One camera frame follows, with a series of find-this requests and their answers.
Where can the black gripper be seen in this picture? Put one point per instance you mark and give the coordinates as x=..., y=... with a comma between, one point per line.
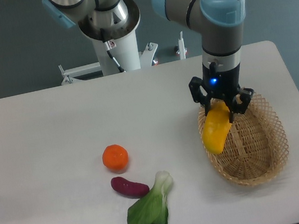
x=223, y=86

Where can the yellow mango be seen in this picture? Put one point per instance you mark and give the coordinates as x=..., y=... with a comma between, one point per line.
x=216, y=128

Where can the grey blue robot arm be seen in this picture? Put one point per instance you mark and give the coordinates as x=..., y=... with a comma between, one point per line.
x=111, y=25

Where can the woven wicker basket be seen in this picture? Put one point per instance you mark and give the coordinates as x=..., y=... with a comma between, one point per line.
x=256, y=148

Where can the orange tangerine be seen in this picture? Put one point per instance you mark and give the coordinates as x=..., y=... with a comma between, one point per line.
x=115, y=157

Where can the purple sweet potato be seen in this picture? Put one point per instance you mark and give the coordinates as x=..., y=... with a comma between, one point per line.
x=128, y=188

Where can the green bok choy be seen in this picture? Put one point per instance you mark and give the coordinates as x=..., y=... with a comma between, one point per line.
x=153, y=208

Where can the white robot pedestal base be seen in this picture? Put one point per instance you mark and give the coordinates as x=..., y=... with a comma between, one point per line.
x=114, y=56

